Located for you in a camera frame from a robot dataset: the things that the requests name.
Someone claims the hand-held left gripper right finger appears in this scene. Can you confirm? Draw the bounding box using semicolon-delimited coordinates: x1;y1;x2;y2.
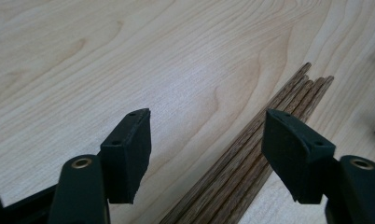
260;108;337;205

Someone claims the bundle of brown wooden chopsticks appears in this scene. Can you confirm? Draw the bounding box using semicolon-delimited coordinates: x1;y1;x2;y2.
159;62;336;224

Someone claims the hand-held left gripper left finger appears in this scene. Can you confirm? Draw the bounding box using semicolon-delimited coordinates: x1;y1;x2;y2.
99;107;153;205

